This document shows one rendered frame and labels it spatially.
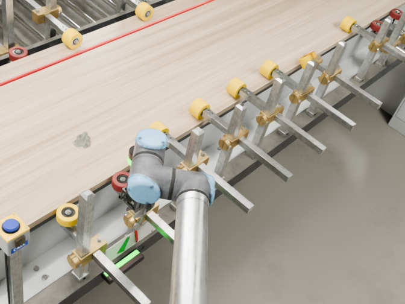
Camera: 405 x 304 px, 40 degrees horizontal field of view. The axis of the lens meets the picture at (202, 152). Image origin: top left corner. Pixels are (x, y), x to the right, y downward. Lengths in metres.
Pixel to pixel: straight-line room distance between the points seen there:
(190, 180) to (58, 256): 0.86
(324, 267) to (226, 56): 1.30
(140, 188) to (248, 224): 1.82
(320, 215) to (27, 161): 1.93
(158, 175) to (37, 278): 0.83
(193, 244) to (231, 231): 1.85
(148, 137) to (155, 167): 0.11
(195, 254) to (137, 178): 0.29
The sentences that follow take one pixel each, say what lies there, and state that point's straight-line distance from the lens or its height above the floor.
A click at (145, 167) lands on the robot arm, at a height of 1.38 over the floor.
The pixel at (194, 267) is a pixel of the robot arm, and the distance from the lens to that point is 1.32.
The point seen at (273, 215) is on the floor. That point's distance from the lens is 3.37.
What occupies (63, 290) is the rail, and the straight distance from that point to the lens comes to 2.07.
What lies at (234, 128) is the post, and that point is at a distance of 2.22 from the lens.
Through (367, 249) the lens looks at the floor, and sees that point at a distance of 3.47.
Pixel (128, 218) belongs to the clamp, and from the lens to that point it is 2.05.
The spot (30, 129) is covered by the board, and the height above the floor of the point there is 0.90.
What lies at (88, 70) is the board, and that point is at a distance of 2.56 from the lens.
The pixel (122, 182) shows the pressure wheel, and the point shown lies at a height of 0.90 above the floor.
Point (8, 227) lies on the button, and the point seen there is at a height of 1.23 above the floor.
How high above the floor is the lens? 2.50
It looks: 44 degrees down
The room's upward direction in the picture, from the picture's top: 16 degrees clockwise
